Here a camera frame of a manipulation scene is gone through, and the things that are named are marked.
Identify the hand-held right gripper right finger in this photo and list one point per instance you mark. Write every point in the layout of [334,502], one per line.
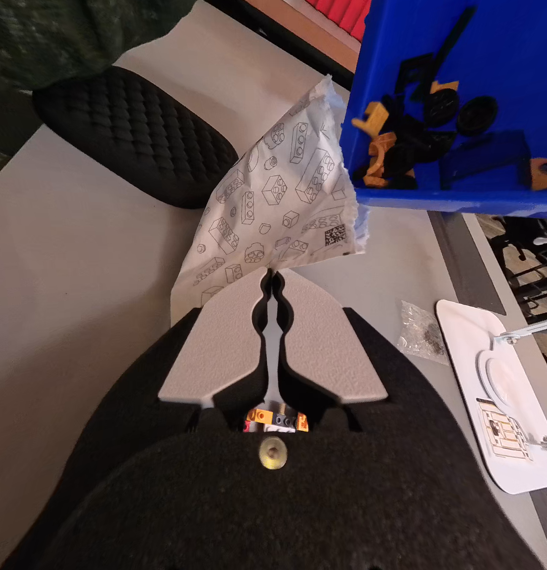
[326,347]

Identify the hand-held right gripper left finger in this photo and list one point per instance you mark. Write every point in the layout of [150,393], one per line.
[215,347]

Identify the white printed paper bag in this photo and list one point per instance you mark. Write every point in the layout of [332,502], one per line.
[264,200]

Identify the blue plastic bin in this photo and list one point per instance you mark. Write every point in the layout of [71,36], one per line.
[389,44]

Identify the yellow lego car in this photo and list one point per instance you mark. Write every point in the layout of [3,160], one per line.
[260,415]

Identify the pile of loose lego pieces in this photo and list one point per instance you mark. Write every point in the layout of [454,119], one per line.
[416,142]

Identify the clear plastic bag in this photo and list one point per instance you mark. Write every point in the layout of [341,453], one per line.
[418,329]

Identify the small printed card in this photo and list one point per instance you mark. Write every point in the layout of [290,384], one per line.
[500,432]

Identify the black office chair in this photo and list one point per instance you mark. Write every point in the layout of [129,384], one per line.
[522,285]

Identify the black quilted pad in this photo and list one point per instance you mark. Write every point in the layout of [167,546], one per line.
[131,133]

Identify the red plastic bin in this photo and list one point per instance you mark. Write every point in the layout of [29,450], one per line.
[340,15]

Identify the person's dark knit sweater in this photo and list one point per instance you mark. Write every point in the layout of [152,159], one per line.
[55,35]

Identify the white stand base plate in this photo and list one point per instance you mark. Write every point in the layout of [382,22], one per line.
[464,338]

